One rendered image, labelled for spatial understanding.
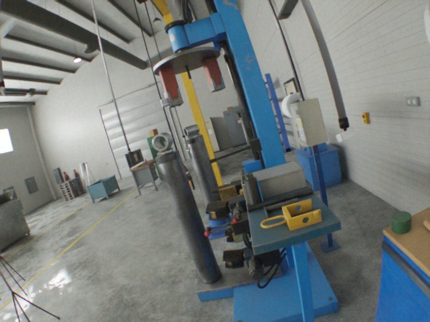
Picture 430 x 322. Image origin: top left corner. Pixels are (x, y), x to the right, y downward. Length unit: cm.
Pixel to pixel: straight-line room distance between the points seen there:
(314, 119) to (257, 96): 58
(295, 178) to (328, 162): 266
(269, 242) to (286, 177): 57
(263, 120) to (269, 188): 59
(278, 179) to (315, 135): 78
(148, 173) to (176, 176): 586
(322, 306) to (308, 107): 163
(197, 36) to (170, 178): 120
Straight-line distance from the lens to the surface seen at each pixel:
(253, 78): 187
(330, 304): 199
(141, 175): 793
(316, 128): 215
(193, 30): 204
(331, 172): 422
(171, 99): 188
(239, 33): 196
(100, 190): 967
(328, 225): 110
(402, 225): 118
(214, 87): 198
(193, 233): 214
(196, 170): 329
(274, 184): 151
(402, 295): 127
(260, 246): 106
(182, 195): 201
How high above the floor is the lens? 162
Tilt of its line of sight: 9 degrees down
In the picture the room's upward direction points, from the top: 17 degrees counter-clockwise
